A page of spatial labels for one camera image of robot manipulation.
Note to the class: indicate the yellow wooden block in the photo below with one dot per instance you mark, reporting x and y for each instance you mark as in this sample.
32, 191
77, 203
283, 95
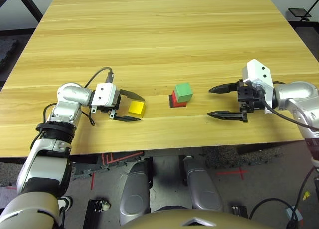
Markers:
136, 109

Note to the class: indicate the white sneaker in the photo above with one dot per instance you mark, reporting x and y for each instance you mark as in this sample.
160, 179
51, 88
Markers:
66, 201

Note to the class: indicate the black metal table frame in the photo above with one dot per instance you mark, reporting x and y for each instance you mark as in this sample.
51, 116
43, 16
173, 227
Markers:
30, 6

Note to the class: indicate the tan robot torso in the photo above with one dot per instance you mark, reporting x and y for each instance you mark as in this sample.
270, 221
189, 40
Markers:
162, 220

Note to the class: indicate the black mat with red lines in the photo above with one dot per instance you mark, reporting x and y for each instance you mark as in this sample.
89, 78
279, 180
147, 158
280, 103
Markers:
119, 158

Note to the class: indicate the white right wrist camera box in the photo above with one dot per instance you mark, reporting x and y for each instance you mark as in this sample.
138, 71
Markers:
256, 69

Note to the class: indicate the black box with white wheel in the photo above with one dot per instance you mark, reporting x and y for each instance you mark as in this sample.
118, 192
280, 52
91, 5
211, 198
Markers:
96, 209

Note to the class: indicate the red wooden block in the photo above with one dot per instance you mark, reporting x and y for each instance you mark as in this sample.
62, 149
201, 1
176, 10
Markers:
177, 103

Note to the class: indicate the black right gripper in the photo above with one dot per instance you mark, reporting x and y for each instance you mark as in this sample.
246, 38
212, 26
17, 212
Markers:
249, 95

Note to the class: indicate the grey speckled foam mat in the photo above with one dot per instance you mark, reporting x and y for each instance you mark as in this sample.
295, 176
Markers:
224, 156

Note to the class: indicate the grey adapter box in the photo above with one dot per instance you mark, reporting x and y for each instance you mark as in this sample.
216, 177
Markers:
292, 213

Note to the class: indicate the small black floor bracket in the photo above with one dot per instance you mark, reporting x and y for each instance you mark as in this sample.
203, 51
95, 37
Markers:
239, 211

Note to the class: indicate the grey left robot leg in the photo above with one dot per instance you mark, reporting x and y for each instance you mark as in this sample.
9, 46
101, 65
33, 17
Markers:
135, 189

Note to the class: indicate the green wooden block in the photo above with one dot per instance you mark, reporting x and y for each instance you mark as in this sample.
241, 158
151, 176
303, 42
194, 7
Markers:
184, 90

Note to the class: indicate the black stand with tray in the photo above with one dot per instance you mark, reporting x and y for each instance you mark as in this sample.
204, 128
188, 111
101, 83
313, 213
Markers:
299, 12

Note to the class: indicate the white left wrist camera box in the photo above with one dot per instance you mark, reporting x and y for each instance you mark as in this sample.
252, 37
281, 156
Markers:
103, 94

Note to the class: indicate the grey right robot leg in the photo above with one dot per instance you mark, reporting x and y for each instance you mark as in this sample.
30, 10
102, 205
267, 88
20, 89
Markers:
202, 186

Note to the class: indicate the grey robot leg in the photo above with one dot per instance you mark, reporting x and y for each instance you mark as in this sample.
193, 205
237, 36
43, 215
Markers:
135, 189
202, 186

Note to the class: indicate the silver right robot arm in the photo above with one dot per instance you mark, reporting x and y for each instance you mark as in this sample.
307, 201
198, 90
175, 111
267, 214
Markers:
296, 92

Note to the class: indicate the black foam floor mat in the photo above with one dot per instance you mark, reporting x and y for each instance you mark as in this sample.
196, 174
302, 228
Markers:
6, 52

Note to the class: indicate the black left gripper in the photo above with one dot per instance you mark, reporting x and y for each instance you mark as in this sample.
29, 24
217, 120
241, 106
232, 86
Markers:
118, 102

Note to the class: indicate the black square marker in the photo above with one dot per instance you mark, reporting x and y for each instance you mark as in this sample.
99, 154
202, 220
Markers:
170, 100

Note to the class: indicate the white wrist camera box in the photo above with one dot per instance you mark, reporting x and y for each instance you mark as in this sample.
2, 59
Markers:
256, 69
103, 94

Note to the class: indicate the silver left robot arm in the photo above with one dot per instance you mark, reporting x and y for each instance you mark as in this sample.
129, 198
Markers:
69, 94

